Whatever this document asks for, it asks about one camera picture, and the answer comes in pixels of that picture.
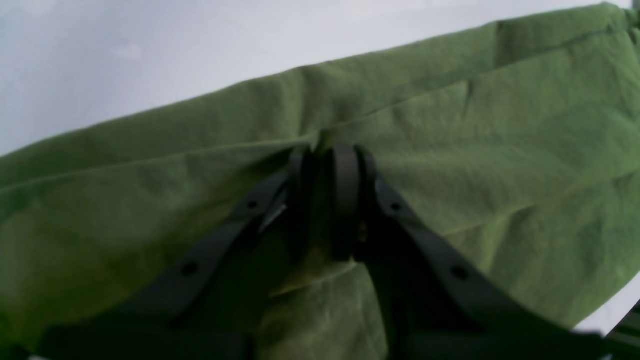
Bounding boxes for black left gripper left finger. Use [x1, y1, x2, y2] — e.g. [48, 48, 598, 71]
[36, 148, 314, 360]

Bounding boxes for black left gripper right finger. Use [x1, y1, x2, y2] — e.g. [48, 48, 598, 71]
[330, 144, 606, 360]

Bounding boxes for olive green T-shirt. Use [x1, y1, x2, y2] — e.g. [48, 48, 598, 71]
[0, 3, 640, 360]

